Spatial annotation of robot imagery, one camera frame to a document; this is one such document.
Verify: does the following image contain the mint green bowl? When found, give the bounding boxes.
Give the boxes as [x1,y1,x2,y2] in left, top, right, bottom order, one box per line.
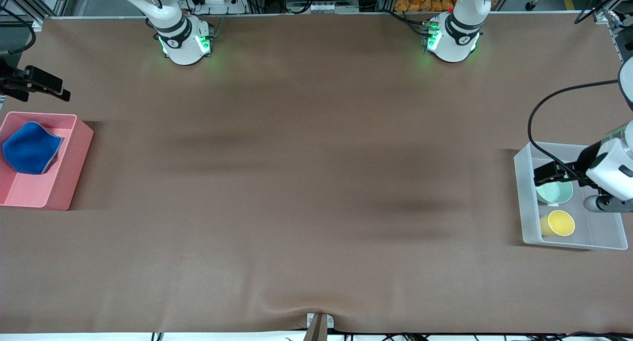
[536,179,574,206]

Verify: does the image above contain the yellow cup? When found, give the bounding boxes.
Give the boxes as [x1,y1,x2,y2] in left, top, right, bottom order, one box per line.
[540,209,576,238]

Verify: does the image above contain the blue microfiber cloth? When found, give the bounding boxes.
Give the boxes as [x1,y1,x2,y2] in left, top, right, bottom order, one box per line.
[2,121,65,175]

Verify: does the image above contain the clear plastic bin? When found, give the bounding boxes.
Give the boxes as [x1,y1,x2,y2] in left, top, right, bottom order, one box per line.
[514,141,628,251]

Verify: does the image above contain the pink plastic bin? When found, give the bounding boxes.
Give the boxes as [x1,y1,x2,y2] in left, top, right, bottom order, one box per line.
[0,112,94,211]

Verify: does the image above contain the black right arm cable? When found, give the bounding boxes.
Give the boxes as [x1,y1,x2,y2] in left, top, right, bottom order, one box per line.
[0,4,37,55]

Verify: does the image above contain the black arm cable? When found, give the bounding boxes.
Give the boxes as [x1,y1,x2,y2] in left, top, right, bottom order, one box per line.
[0,4,37,55]
[527,80,620,183]

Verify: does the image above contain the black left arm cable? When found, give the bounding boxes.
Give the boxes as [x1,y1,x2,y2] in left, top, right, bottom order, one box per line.
[527,80,620,183]

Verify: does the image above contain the metal table edge bracket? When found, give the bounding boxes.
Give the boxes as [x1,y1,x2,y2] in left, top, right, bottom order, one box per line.
[306,312,335,341]

